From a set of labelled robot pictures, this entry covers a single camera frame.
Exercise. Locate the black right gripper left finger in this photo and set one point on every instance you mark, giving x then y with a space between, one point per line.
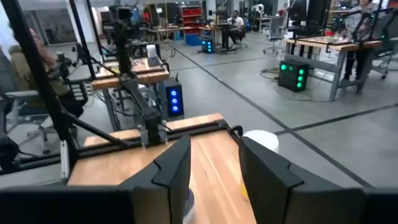
161 193

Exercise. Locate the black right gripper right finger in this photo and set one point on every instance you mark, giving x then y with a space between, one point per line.
273 196

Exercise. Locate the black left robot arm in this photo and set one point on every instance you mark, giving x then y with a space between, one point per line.
136 93

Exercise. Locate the red storage shelf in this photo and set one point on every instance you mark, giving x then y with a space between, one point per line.
191 15

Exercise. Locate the yellow bowl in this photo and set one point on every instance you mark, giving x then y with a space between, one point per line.
244 190

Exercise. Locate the blue bowl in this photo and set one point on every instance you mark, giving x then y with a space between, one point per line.
189 203

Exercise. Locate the white cylinder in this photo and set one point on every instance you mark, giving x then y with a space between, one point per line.
264 138

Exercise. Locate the black computer with blue lights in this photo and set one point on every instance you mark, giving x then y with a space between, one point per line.
207 46
174 96

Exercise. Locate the wooden table with grey legs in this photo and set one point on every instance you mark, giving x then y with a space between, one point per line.
339 46
140 77

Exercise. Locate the black computer with green lights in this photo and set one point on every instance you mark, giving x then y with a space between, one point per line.
293 76

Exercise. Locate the white box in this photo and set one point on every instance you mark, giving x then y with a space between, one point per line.
152 56

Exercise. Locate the blue storage bin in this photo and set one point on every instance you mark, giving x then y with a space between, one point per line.
192 39

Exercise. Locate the grey office chair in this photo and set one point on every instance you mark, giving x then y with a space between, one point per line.
275 29
21 95

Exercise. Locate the person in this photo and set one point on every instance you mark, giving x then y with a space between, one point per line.
237 23
23 73
354 21

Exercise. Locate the black office chair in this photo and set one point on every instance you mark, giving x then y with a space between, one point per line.
387 46

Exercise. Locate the black monitor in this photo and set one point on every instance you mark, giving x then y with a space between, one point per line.
298 9

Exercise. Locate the black table edge rail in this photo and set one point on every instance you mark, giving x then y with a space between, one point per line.
192 129

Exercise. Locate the black diagonal frame brace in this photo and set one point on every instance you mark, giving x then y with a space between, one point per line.
93 131

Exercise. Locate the silver frame bracket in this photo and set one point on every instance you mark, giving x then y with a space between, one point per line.
64 160

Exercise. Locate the black frame post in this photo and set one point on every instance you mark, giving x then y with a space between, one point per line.
82 39
37 77

